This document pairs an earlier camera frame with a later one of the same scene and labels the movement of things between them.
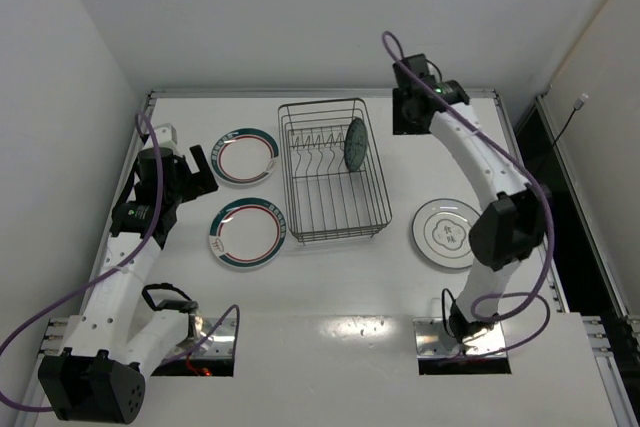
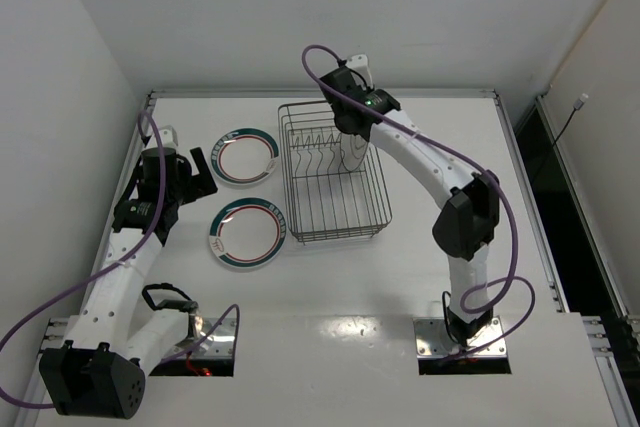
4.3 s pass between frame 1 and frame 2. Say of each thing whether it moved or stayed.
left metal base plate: stayed
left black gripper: stayed
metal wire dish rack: stayed
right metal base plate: stayed
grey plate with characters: moved
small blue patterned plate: moved
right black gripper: moved
